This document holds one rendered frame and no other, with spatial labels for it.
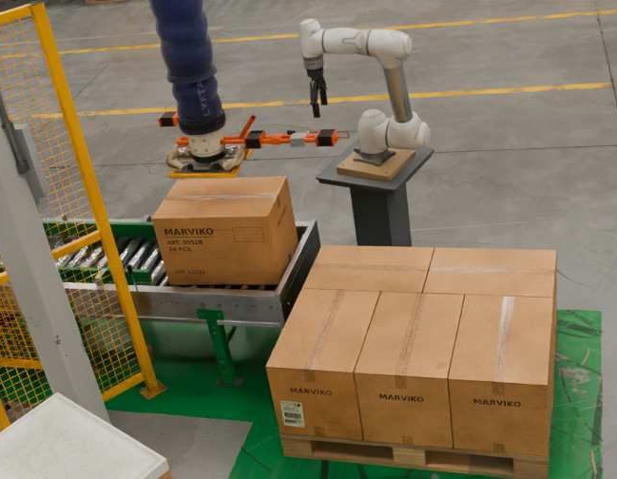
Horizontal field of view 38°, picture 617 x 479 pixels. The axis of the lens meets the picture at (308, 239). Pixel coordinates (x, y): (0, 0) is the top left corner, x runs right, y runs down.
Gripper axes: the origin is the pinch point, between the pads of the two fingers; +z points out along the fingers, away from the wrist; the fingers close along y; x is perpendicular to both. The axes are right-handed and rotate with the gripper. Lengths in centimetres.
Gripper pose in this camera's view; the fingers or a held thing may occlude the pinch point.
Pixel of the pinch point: (320, 108)
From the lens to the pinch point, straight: 412.2
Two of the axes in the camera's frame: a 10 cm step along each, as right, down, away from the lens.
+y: -2.6, 5.3, -8.1
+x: 9.5, 0.2, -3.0
